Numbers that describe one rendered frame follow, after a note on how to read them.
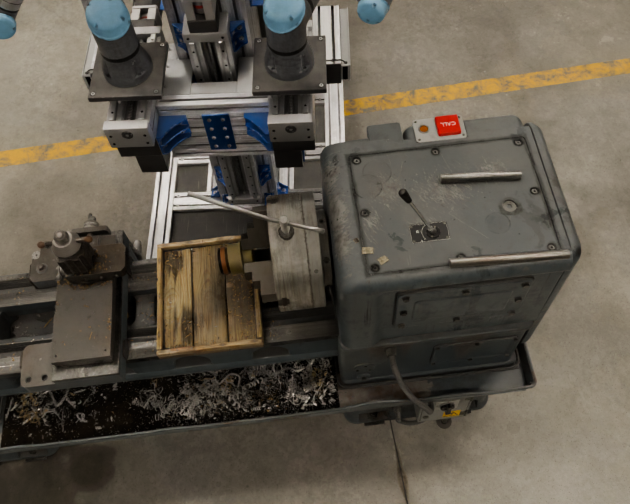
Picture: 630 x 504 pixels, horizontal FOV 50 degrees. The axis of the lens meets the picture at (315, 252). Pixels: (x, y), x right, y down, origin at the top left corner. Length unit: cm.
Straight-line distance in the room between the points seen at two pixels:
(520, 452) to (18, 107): 296
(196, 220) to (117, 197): 56
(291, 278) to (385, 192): 32
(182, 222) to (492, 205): 161
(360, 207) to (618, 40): 263
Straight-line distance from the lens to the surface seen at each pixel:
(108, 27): 206
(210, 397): 222
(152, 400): 229
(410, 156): 180
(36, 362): 210
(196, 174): 313
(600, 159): 356
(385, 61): 378
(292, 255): 169
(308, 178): 304
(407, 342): 197
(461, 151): 183
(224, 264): 183
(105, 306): 201
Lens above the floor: 269
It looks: 61 degrees down
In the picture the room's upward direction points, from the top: 5 degrees counter-clockwise
